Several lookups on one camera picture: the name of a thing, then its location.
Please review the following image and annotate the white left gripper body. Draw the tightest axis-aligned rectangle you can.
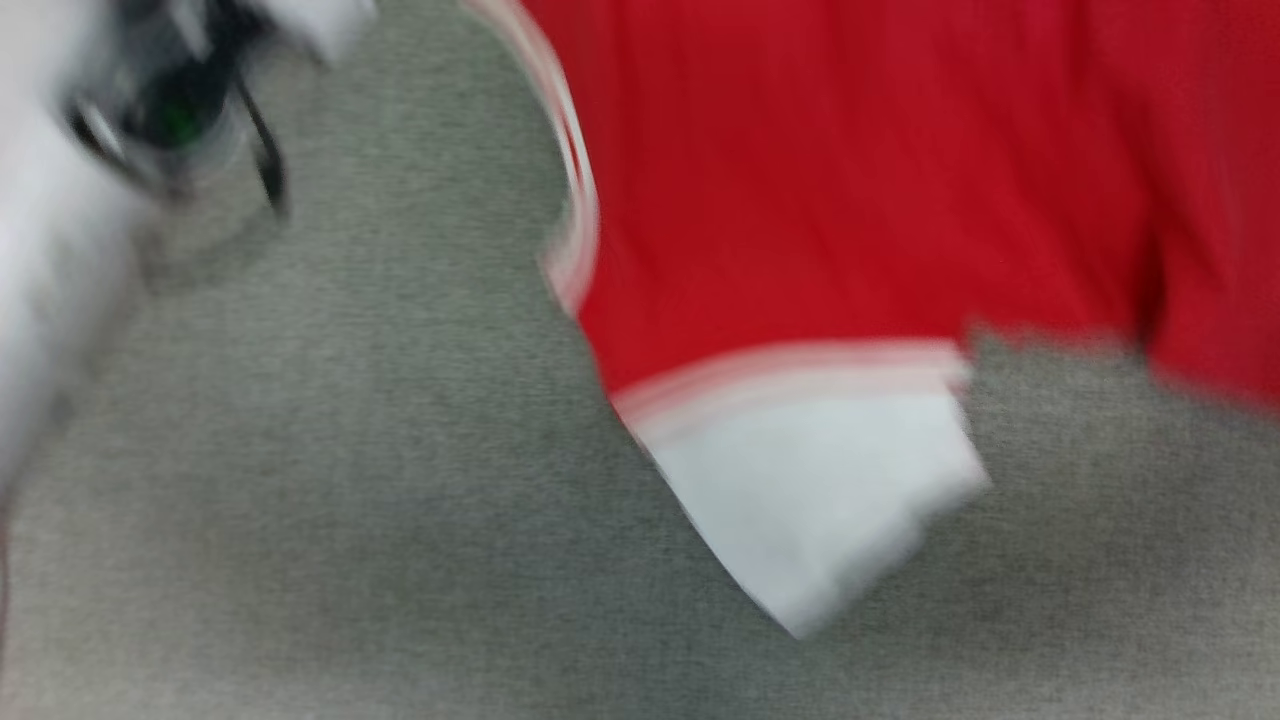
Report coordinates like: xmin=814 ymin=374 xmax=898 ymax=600
xmin=62 ymin=0 xmax=381 ymax=203

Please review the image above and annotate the red and white shirt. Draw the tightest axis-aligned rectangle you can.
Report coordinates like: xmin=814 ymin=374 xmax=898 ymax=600
xmin=458 ymin=0 xmax=1280 ymax=641

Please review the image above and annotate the grey fabric sofa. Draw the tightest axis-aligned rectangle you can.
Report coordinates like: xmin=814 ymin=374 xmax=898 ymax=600
xmin=0 ymin=0 xmax=1280 ymax=720

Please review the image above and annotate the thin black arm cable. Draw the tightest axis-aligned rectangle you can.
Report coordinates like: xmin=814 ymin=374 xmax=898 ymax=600
xmin=233 ymin=75 xmax=294 ymax=221

